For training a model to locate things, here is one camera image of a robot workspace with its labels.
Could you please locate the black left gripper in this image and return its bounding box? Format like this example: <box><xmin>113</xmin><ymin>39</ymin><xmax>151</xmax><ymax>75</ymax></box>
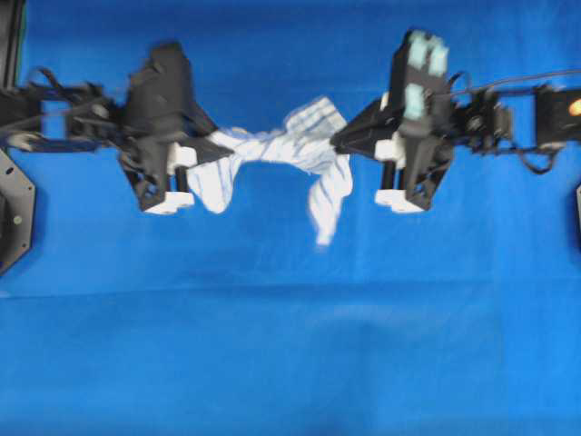
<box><xmin>119</xmin><ymin>42</ymin><xmax>233</xmax><ymax>215</ymax></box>

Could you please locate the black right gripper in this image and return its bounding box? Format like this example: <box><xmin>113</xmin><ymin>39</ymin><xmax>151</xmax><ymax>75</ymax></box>
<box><xmin>330</xmin><ymin>29</ymin><xmax>449</xmax><ymax>213</ymax></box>

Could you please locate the blue striped white towel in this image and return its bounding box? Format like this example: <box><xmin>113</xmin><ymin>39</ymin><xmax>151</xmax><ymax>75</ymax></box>
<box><xmin>187</xmin><ymin>96</ymin><xmax>353</xmax><ymax>246</ymax></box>

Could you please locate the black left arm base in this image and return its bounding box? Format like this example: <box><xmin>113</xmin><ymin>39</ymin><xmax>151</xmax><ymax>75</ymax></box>
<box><xmin>1</xmin><ymin>1</ymin><xmax>35</xmax><ymax>273</ymax></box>

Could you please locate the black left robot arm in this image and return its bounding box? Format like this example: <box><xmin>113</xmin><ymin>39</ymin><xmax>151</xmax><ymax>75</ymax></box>
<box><xmin>1</xmin><ymin>42</ymin><xmax>233</xmax><ymax>214</ymax></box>

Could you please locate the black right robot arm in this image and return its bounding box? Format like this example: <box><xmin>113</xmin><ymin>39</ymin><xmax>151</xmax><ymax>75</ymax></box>
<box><xmin>330</xmin><ymin>28</ymin><xmax>580</xmax><ymax>213</ymax></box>

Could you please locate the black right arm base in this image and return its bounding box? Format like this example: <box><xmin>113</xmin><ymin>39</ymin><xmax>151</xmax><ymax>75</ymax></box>
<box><xmin>575</xmin><ymin>184</ymin><xmax>581</xmax><ymax>250</ymax></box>

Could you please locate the blue table cloth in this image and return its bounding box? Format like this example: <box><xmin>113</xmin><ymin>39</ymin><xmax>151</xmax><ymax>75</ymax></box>
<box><xmin>1</xmin><ymin>1</ymin><xmax>580</xmax><ymax>435</ymax></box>

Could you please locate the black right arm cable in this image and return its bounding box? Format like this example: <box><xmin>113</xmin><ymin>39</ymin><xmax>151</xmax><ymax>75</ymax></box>
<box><xmin>447</xmin><ymin>68</ymin><xmax>581</xmax><ymax>99</ymax></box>

